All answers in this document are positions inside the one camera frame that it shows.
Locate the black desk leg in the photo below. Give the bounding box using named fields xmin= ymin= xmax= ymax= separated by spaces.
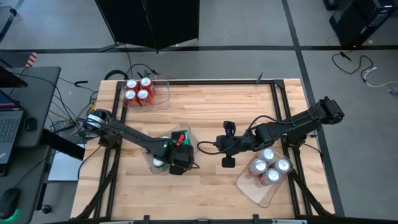
xmin=39 ymin=129 xmax=86 ymax=161

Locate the small black puck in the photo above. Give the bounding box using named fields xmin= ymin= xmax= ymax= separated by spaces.
xmin=24 ymin=117 xmax=38 ymax=132

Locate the black monitor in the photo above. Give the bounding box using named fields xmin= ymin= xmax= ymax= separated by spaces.
xmin=0 ymin=58 xmax=29 ymax=89

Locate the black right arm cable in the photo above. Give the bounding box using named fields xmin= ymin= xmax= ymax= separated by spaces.
xmin=197 ymin=141 xmax=219 ymax=156

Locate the white floor cable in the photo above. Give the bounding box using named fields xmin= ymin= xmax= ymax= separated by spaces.
xmin=362 ymin=66 xmax=398 ymax=89

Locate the grey laptop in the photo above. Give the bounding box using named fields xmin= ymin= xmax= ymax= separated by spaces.
xmin=0 ymin=89 xmax=25 ymax=166

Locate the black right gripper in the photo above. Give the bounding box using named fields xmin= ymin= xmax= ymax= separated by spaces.
xmin=221 ymin=120 xmax=252 ymax=169

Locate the red soda can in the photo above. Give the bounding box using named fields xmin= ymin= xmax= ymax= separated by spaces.
xmin=136 ymin=89 xmax=152 ymax=106
xmin=123 ymin=89 xmax=137 ymax=106
xmin=139 ymin=77 xmax=155 ymax=94
xmin=125 ymin=78 xmax=139 ymax=91

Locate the dark grey desk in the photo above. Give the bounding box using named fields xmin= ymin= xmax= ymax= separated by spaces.
xmin=0 ymin=66 xmax=62 ymax=224

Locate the clear plastic bin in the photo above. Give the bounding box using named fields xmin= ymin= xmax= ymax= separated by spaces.
xmin=235 ymin=146 xmax=295 ymax=208
xmin=141 ymin=121 xmax=200 ymax=175
xmin=122 ymin=78 xmax=171 ymax=113

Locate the orange black striped object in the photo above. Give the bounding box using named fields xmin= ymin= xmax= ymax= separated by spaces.
xmin=25 ymin=52 xmax=40 ymax=68

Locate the black braided cable bundle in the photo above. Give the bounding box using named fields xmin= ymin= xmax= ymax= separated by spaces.
xmin=74 ymin=146 xmax=122 ymax=219
xmin=290 ymin=169 xmax=332 ymax=217

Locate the black power strip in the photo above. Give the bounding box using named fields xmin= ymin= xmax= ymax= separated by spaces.
xmin=50 ymin=119 xmax=76 ymax=133

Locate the silver pink soda can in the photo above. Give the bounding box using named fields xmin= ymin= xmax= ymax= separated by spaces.
xmin=250 ymin=157 xmax=268 ymax=177
xmin=275 ymin=157 xmax=292 ymax=174
xmin=260 ymin=147 xmax=277 ymax=162
xmin=262 ymin=167 xmax=282 ymax=187

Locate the black backdrop panel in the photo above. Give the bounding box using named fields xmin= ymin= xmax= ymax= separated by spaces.
xmin=95 ymin=0 xmax=200 ymax=53

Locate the black floor cable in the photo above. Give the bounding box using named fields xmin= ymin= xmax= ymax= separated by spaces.
xmin=331 ymin=50 xmax=374 ymax=84

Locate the white sheet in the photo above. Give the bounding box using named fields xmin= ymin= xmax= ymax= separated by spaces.
xmin=47 ymin=153 xmax=84 ymax=183

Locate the large black equipment cabinet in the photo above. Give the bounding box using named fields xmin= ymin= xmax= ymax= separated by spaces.
xmin=328 ymin=0 xmax=398 ymax=48

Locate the black computer mouse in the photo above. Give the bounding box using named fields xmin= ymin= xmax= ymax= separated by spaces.
xmin=0 ymin=187 xmax=21 ymax=220

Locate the coiled black cable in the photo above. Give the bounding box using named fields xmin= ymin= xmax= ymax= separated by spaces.
xmin=104 ymin=69 xmax=129 ymax=81

